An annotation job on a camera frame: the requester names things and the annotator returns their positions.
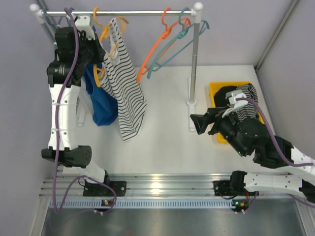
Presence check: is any slotted grey cable duct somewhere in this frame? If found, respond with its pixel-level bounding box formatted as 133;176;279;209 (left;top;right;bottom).
56;198;236;209

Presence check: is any white clothes rack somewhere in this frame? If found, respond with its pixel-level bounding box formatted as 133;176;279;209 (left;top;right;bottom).
30;2;203;132

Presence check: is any teal hanger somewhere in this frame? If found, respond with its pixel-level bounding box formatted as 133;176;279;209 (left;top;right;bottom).
147;7;211;80

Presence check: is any black white-striped tank top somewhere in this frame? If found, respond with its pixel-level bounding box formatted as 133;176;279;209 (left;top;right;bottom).
233;83;260;124

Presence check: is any grey-blue hanger left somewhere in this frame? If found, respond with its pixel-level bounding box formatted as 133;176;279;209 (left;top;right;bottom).
42;8;57;31

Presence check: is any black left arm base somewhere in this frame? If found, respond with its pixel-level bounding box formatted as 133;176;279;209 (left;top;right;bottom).
83;181;126;197

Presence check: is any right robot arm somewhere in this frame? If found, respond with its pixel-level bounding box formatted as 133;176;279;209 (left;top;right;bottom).
190;108;315;203

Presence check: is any plain black garment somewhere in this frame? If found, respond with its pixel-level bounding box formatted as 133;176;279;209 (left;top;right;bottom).
214;86;237;107

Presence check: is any aluminium mounting rail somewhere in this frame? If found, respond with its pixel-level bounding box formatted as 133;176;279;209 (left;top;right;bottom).
39;173;291;199

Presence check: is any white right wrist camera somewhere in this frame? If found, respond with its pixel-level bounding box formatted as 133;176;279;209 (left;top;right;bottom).
222;89;248;118

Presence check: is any orange hanger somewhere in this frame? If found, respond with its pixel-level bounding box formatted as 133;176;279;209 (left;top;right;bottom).
136;7;191;83

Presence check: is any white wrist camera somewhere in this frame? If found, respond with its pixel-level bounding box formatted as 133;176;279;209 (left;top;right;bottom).
222;89;248;118
75;15;95;40

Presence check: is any yellow plastic bin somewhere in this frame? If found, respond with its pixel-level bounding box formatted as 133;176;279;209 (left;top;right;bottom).
208;81;261;144

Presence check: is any grey-blue hanger middle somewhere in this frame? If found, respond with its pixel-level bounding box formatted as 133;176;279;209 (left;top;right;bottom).
66;8;75;25

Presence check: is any yellow hanger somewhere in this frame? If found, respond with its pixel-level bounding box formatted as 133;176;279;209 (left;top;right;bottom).
93;6;129;88

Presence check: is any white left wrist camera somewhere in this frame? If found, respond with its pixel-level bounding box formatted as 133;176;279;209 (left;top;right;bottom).
75;15;95;40

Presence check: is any blue tank top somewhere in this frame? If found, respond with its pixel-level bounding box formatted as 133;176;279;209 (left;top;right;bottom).
84;64;118;126

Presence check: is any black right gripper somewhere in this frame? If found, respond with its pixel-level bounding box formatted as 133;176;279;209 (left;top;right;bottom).
190;105;247;157

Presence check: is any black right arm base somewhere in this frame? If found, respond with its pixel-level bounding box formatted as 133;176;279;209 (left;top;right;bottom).
213;180;246;197

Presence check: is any grey-blue hanger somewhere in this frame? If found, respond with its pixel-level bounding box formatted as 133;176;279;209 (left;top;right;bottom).
66;8;75;25
42;8;57;31

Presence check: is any white black-striped tank top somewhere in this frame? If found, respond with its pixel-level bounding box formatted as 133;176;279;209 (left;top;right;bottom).
100;18;147;142

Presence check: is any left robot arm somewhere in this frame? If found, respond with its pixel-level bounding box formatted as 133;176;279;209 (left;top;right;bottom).
41;27;111;195

